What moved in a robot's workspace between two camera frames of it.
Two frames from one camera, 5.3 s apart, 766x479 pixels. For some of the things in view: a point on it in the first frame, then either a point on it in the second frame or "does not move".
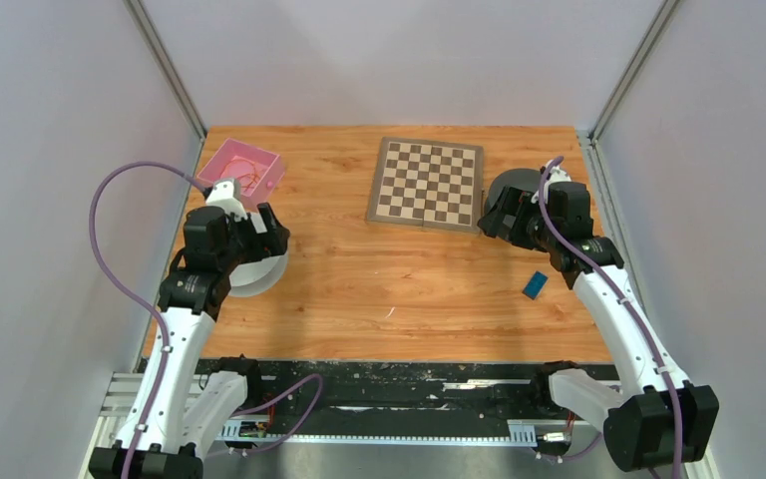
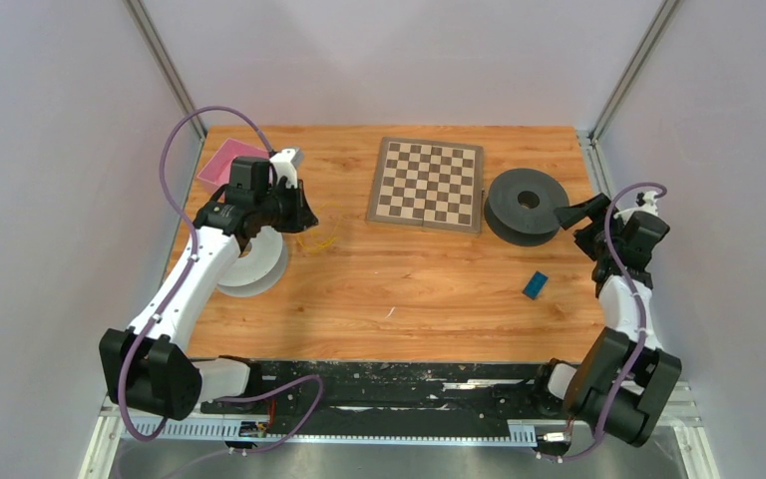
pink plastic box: x=258 y=170 does not move
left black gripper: x=271 y=241 -> x=302 y=217
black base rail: x=396 y=400 does not move
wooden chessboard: x=428 y=184 does not move
